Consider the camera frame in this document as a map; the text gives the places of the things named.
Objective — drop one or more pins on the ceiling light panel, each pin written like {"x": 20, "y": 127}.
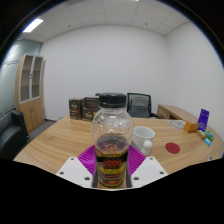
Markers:
{"x": 32, "y": 25}

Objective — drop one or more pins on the small blue box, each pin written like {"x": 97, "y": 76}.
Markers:
{"x": 207, "y": 141}

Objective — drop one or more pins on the grey mesh office chair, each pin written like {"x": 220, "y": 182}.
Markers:
{"x": 140, "y": 106}

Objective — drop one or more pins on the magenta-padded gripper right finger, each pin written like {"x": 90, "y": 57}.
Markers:
{"x": 148, "y": 170}

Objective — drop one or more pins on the orange box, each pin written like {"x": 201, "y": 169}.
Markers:
{"x": 191, "y": 127}

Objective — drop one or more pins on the white mug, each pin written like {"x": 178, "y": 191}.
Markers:
{"x": 143, "y": 135}

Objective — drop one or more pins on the black leather sofa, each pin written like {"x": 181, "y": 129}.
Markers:
{"x": 11, "y": 135}

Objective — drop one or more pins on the purple standing card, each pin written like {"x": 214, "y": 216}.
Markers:
{"x": 203, "y": 120}

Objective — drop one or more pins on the wide dark brown box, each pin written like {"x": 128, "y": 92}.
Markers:
{"x": 91, "y": 102}

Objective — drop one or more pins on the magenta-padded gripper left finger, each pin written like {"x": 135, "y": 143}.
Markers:
{"x": 75, "y": 171}

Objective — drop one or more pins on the flat round red coaster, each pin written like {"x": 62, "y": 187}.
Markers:
{"x": 172, "y": 148}

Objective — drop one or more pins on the small beige box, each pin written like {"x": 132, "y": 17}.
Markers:
{"x": 201, "y": 134}

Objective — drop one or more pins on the green box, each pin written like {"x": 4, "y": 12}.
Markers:
{"x": 209, "y": 135}

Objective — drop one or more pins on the small dark brown box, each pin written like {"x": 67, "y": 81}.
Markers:
{"x": 76, "y": 108}

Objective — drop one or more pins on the wooden side desk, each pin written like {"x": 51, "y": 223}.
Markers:
{"x": 171, "y": 111}

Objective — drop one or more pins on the clear bottle with black cap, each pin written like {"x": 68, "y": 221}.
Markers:
{"x": 111, "y": 166}

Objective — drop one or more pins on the wooden cabinet with glass doors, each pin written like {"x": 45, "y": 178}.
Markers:
{"x": 31, "y": 113}

